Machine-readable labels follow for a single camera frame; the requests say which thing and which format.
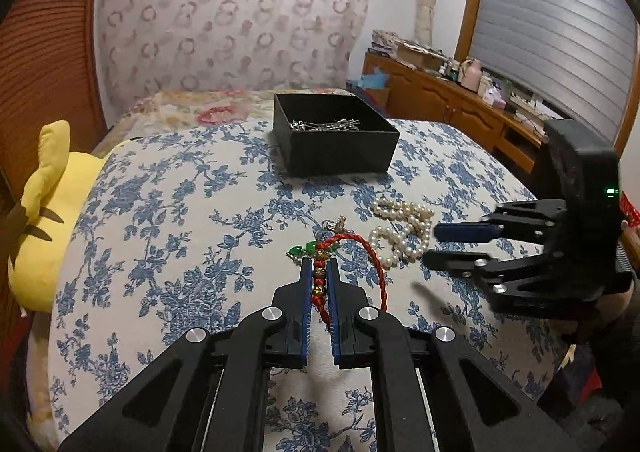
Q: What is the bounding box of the blue floral tablecloth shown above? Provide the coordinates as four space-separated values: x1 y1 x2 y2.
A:
50 118 576 452

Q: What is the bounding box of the pile of papers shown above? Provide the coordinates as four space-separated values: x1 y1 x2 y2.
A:
370 30 401 56

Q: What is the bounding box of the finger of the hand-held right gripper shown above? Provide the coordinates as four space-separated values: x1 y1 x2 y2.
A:
421 248 603 319
433 199 571 247

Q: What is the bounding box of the grey window blind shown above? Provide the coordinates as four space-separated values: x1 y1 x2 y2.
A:
467 0 639 144

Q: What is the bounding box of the pink thermos jug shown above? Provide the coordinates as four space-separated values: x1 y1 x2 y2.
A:
460 58 484 92

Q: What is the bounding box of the yellow plush toy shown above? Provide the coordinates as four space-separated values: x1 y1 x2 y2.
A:
6 119 109 309

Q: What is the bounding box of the open cardboard box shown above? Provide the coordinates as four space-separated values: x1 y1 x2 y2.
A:
395 41 444 74

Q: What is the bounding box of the silver chain jewelry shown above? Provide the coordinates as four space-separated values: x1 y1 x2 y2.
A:
288 115 362 133

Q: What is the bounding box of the brown louvered wooden wardrobe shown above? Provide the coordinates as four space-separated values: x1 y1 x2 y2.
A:
0 0 109 193

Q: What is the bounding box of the gold bracelet with green stones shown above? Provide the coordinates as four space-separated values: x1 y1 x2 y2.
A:
286 215 349 266

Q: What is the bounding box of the pink tissue box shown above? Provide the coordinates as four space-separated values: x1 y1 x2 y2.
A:
483 82 509 108

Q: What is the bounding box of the black square box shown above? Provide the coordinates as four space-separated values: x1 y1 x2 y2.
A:
273 92 401 178

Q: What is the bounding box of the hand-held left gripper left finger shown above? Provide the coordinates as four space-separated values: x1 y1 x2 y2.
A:
57 257 313 452

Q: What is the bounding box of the red braided cord bracelet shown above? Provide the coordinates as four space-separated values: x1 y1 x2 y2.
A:
311 232 390 329

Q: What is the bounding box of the bed with floral bedspread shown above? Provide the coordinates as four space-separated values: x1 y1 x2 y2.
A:
92 87 352 154

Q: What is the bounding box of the long wooden sideboard cabinet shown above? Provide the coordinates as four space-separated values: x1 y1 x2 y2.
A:
362 51 551 174

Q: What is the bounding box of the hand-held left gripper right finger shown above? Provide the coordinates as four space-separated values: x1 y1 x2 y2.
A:
325 259 586 452

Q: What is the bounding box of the circle patterned wall curtain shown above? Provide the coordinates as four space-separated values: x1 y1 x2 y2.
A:
95 0 374 94

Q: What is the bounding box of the blue plastic bag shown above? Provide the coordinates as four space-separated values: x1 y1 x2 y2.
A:
347 70 391 91

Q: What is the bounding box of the white pearl necklace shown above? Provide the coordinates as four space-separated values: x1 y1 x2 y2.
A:
368 197 435 266

